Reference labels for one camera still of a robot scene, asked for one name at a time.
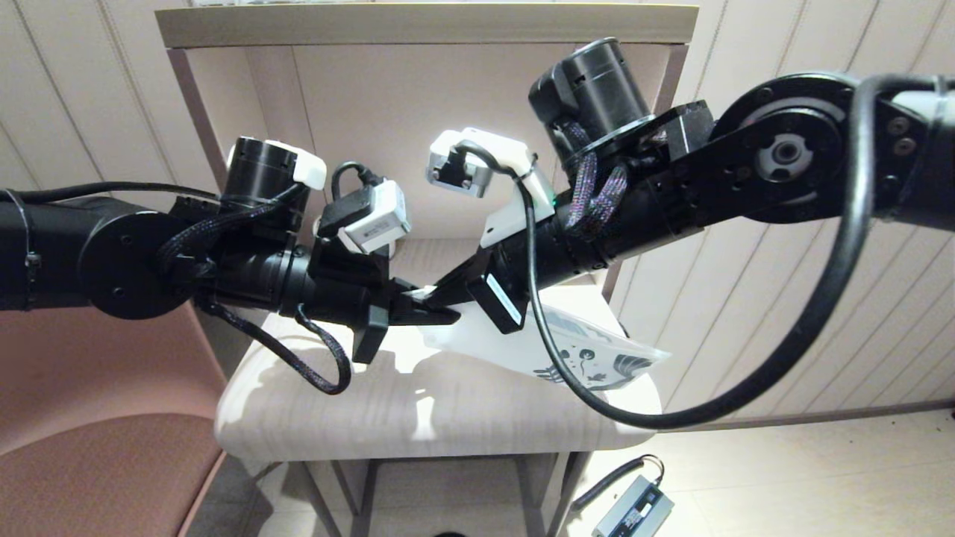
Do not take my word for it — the white right camera bracket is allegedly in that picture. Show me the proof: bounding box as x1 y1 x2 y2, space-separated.
431 127 558 250

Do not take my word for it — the grey black power adapter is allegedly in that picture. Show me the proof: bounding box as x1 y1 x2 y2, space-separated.
593 477 674 537

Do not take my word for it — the black camera cable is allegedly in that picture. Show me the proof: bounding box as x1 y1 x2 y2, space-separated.
448 71 955 432
0 160 386 207

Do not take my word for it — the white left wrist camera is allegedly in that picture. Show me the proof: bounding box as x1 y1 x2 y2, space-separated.
317 178 413 255

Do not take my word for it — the black left camera cable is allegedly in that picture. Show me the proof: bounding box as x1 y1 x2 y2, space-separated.
0 160 386 207

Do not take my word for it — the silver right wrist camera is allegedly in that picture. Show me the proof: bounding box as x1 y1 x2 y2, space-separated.
427 133 495 199

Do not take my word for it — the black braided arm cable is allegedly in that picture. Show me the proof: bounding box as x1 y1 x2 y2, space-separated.
563 123 633 233
155 183 353 396

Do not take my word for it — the black right camera cable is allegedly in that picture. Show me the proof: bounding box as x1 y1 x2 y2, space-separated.
448 71 955 432

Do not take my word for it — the light wooden shelf desk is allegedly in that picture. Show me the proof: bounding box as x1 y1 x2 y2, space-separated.
155 4 698 537

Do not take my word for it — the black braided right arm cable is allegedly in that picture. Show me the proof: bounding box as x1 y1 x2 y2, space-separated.
563 123 633 233

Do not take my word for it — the brown upholstered chair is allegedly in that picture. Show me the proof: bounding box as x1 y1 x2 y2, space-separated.
0 302 232 537

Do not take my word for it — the black adapter power cable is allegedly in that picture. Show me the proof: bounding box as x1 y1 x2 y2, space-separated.
571 455 665 515

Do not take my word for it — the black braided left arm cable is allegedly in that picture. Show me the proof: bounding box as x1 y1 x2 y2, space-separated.
155 183 353 396

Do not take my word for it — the black left camera bracket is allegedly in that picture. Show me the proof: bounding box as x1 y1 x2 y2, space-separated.
308 216 390 286

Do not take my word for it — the white floral plastic bag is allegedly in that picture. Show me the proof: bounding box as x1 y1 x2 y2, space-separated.
414 286 672 392

